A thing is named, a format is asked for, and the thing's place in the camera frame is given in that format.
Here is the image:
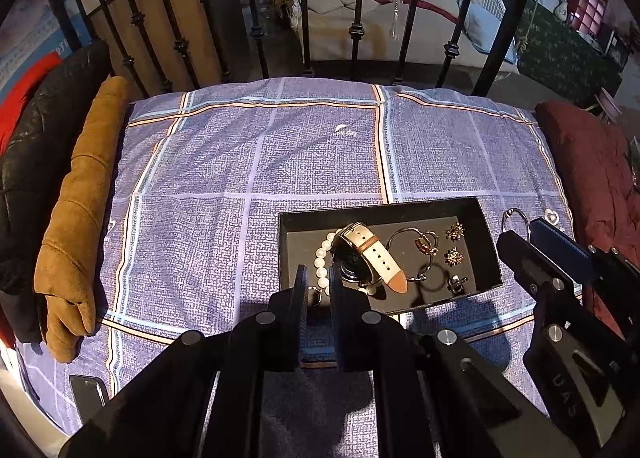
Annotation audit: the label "white pearl bracelet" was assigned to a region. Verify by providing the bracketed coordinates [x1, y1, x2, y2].
[312, 229, 346, 299]

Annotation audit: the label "white strap wristwatch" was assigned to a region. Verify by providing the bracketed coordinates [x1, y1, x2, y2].
[332, 222, 408, 294]

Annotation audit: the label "silver hoop ring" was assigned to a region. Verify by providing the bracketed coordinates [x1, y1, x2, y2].
[501, 206, 533, 243]

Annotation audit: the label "thin silver bangle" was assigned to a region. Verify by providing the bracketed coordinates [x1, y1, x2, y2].
[385, 227, 438, 282]

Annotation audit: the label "black jewelry box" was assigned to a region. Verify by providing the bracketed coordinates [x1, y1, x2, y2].
[278, 197, 502, 314]

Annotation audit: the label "gold flower earrings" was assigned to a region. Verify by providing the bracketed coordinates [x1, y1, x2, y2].
[445, 222, 465, 267]

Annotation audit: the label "gold ring red stones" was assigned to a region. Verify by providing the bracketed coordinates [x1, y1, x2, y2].
[414, 229, 439, 256]

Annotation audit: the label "blue plaid bed sheet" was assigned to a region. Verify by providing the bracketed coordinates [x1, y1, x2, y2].
[24, 78, 572, 431]

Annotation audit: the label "black smartphone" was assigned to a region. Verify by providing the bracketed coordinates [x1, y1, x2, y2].
[70, 374, 110, 424]

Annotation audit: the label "tan suede garment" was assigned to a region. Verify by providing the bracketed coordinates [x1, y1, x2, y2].
[34, 76, 130, 364]

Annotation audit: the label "white bed with red blanket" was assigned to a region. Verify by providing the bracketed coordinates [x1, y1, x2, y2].
[291, 0, 506, 69]

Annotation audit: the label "black quilted jacket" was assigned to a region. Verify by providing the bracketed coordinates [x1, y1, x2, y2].
[1, 40, 112, 343]

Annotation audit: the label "red puffer jacket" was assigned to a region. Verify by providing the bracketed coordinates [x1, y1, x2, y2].
[0, 51, 62, 155]

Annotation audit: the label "black iron bed frame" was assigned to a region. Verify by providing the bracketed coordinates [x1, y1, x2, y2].
[44, 0, 547, 99]

